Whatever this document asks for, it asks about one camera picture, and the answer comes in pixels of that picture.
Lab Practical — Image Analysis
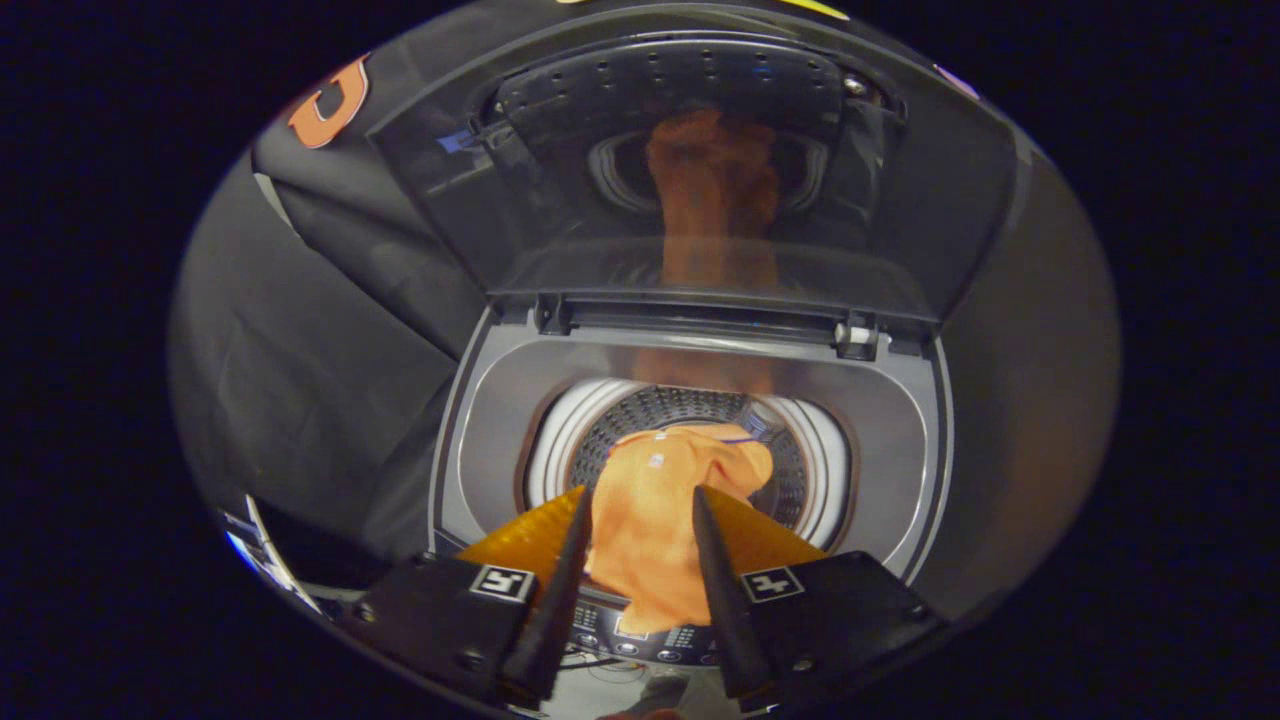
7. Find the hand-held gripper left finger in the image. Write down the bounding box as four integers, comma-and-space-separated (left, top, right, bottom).
345, 487, 594, 703

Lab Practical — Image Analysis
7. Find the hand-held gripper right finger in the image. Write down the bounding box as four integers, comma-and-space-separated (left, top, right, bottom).
691, 486, 947, 703

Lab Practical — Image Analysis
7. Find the orange polo shirt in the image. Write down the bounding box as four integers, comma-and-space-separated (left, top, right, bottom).
585, 421, 775, 637

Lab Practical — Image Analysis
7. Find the dark washing machine lid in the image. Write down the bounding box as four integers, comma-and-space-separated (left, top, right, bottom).
367, 5, 1020, 327

